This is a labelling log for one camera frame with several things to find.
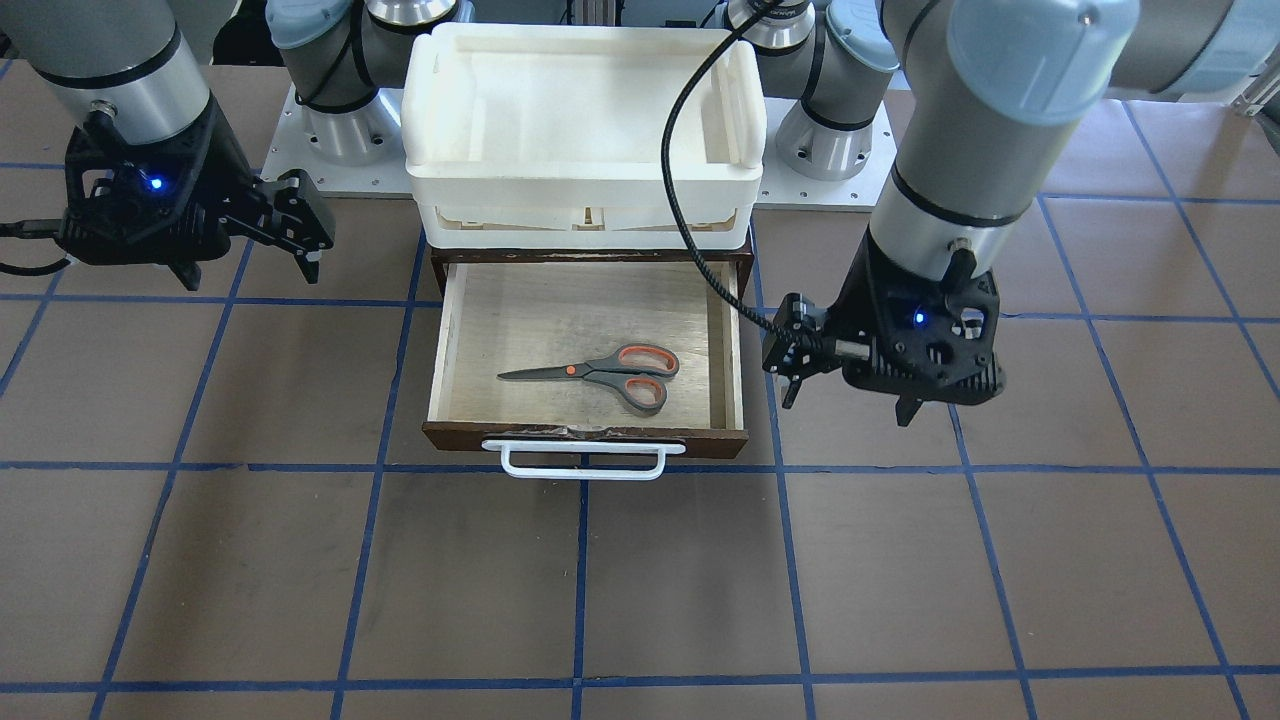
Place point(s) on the wooden drawer with white handle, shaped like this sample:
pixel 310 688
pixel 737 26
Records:
pixel 500 318

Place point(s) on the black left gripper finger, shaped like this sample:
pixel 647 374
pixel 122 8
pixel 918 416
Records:
pixel 905 409
pixel 791 387

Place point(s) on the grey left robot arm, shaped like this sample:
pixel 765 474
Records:
pixel 1000 87

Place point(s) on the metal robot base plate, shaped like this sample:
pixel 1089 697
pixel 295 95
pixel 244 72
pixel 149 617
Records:
pixel 780 187

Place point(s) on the orange grey scissors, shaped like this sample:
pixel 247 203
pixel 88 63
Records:
pixel 637 373

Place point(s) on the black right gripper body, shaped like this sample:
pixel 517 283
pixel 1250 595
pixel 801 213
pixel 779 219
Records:
pixel 232 190

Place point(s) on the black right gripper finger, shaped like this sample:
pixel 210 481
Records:
pixel 309 265
pixel 188 274

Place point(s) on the white plastic crate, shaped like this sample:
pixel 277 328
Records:
pixel 561 102

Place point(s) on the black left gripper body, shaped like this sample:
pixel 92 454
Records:
pixel 852 305

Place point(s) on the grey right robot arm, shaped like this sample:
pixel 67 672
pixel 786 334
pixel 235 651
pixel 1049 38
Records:
pixel 131 59

